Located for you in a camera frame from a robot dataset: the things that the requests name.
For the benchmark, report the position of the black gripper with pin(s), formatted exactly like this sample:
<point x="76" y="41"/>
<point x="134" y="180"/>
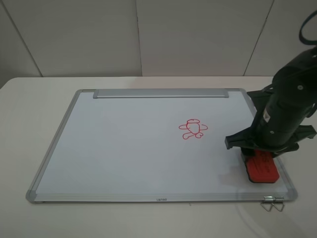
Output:
<point x="276" y="127"/>

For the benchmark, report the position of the white whiteboard with grey frame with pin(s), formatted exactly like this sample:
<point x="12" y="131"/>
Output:
<point x="151" y="150"/>

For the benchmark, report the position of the red whiteboard eraser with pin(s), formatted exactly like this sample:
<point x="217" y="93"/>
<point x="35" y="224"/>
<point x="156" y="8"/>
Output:
<point x="260" y="167"/>

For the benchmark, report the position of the metal binder clip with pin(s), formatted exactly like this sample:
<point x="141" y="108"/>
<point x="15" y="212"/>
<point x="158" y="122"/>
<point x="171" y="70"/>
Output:
<point x="270" y="202"/>

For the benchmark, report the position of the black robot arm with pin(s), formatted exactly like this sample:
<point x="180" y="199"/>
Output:
<point x="301" y="70"/>

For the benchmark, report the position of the grey marker tray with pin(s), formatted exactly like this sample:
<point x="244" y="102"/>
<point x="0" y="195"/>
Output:
<point x="160" y="93"/>

